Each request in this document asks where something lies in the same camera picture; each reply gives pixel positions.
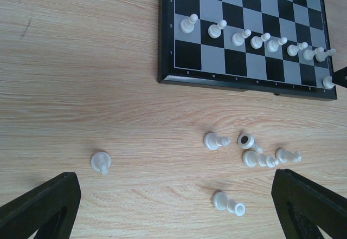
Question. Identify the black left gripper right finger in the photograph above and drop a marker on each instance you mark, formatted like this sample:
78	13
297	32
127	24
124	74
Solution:
304	208

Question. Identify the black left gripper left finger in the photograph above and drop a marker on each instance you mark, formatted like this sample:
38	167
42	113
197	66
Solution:
47	211

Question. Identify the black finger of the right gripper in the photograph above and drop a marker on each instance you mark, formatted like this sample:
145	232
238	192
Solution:
340	77

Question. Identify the white chess piece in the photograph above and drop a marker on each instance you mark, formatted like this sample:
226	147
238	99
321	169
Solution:
221	201
212	141
310	54
284	156
214	30
293	50
320	57
101	162
327	82
247	142
251	158

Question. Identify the white pawn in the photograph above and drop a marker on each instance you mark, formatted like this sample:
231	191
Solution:
238	39
187	25
273	45
257	42

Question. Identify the white fallen chess piece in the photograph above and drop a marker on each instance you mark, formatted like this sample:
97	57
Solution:
247	142

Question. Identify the black and white chessboard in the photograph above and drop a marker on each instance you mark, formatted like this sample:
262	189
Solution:
198	59

